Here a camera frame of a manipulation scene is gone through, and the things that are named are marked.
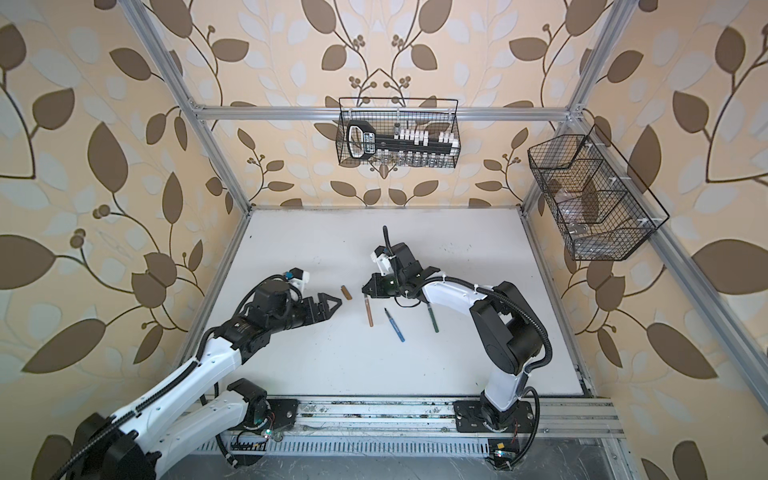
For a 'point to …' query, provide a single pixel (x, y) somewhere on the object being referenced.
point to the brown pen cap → (346, 292)
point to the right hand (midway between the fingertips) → (363, 291)
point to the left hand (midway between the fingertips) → (333, 303)
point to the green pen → (434, 323)
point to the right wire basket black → (602, 208)
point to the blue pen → (394, 326)
